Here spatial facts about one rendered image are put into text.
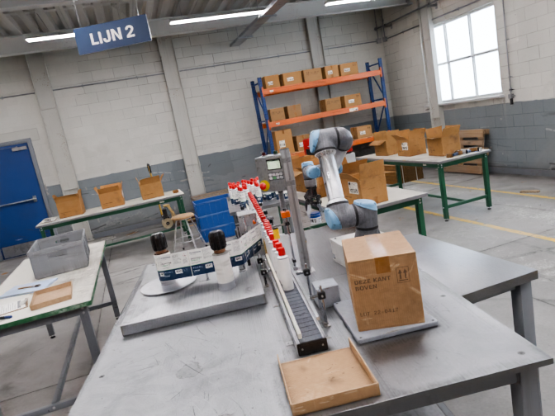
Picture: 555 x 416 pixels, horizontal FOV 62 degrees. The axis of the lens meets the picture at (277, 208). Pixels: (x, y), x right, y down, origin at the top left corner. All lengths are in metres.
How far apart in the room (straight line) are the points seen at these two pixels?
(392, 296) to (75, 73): 8.83
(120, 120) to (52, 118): 1.21
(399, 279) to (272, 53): 9.05
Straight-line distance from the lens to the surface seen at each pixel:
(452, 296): 2.03
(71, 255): 3.96
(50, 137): 9.87
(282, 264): 2.11
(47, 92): 9.92
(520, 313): 2.32
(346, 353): 1.68
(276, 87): 9.48
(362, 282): 1.69
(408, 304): 1.75
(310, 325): 1.80
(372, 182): 4.07
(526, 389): 1.68
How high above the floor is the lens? 1.65
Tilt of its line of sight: 11 degrees down
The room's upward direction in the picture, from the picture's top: 11 degrees counter-clockwise
